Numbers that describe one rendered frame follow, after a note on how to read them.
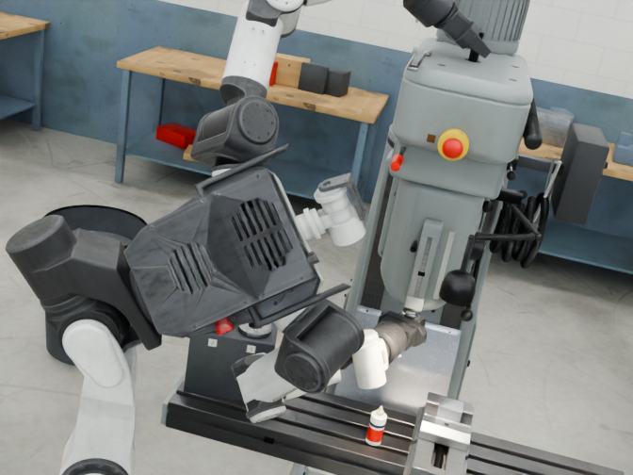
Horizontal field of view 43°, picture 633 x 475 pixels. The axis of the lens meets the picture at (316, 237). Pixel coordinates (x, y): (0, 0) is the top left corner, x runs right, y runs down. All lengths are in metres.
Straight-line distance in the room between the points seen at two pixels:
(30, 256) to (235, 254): 0.36
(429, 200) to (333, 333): 0.46
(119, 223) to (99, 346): 2.51
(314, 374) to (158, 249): 0.35
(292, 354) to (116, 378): 0.33
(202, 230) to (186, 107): 5.22
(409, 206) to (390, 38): 4.33
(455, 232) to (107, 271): 0.78
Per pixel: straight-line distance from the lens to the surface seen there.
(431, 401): 2.17
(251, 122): 1.47
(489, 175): 1.75
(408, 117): 1.64
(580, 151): 2.08
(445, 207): 1.81
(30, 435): 3.53
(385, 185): 2.29
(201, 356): 2.15
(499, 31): 1.98
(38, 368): 3.91
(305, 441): 2.12
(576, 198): 2.11
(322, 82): 5.67
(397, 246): 1.86
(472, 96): 1.61
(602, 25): 6.08
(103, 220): 4.02
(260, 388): 1.62
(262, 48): 1.57
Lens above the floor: 2.17
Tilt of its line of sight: 23 degrees down
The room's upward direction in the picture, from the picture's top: 10 degrees clockwise
